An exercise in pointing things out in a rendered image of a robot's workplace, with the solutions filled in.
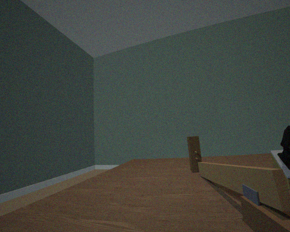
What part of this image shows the long wooden rail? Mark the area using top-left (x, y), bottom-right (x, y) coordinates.
top-left (198, 162), bottom-right (290, 212)

